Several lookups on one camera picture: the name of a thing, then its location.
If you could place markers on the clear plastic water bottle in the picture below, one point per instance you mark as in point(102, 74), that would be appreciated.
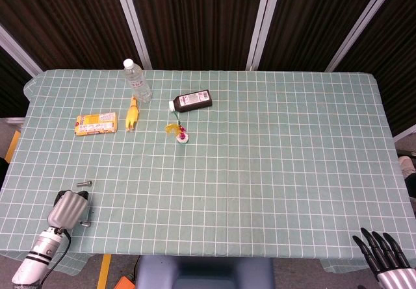
point(138, 82)

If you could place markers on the yellow snack package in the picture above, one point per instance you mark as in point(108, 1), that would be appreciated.
point(96, 123)

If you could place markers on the green checked tablecloth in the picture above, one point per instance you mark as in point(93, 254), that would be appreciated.
point(260, 172)

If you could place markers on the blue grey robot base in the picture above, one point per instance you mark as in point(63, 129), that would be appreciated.
point(204, 272)

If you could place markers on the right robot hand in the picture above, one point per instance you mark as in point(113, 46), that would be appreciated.
point(395, 277)

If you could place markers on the dark brown bottle white cap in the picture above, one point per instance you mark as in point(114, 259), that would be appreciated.
point(195, 102)

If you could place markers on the yellow rubber chicken toy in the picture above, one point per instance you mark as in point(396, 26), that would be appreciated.
point(132, 115)

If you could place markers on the white partition post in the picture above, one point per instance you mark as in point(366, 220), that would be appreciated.
point(360, 26)
point(260, 26)
point(18, 53)
point(133, 26)

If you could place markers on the small flower toy ornament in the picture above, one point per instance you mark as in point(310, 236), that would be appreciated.
point(183, 138)

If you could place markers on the metal bolt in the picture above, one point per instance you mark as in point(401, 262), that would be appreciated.
point(85, 223)
point(84, 183)

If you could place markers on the dark brown partition panel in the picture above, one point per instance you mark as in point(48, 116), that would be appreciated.
point(195, 19)
point(396, 58)
point(318, 19)
point(65, 19)

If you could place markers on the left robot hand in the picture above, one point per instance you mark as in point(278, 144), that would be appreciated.
point(68, 209)

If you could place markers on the orange box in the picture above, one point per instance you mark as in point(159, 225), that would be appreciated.
point(125, 284)

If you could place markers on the beige shoe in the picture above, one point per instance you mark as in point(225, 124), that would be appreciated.
point(406, 165)

